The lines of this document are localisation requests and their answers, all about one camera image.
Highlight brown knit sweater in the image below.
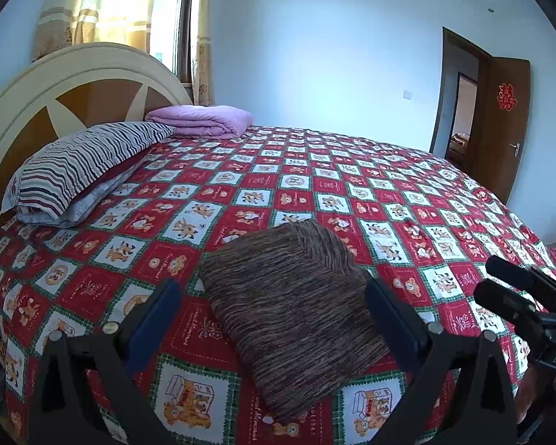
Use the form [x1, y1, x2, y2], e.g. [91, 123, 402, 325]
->
[198, 220, 390, 420]

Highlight folded pink blanket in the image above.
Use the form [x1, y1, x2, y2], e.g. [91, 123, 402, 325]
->
[145, 105, 253, 139]

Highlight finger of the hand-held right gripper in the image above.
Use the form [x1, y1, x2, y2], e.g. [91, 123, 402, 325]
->
[486, 256, 556, 309]
[473, 280, 552, 339]

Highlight striped pillow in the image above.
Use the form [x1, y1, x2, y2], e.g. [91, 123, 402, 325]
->
[0, 122, 177, 221]

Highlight grey patterned pillow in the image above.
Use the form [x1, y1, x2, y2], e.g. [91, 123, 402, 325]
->
[16, 158, 144, 229]

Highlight narrow yellow curtain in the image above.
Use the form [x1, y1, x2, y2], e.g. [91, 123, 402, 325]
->
[189, 0, 216, 107]

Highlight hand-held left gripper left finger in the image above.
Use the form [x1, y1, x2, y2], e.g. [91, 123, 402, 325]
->
[28, 279, 182, 445]

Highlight red paper door decoration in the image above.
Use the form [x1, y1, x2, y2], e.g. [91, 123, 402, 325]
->
[497, 83, 515, 112]

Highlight brown wooden door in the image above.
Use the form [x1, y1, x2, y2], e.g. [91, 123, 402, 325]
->
[477, 56, 532, 205]

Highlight cream and brown headboard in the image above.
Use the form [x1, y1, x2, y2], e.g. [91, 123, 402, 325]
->
[0, 43, 194, 242]

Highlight person's right hand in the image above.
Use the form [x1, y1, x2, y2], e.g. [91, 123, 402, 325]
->
[516, 366, 556, 425]

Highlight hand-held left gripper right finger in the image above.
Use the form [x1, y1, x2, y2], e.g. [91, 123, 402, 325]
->
[365, 278, 520, 445]

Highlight wide yellow curtain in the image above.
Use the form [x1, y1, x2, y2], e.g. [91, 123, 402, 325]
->
[32, 0, 160, 62]

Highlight red printed bear blanket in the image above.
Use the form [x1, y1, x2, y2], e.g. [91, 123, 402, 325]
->
[0, 125, 556, 445]

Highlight window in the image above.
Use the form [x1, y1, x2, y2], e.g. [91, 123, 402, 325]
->
[149, 0, 195, 85]

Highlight brown door frame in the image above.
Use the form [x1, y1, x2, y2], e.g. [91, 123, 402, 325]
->
[428, 27, 494, 168]

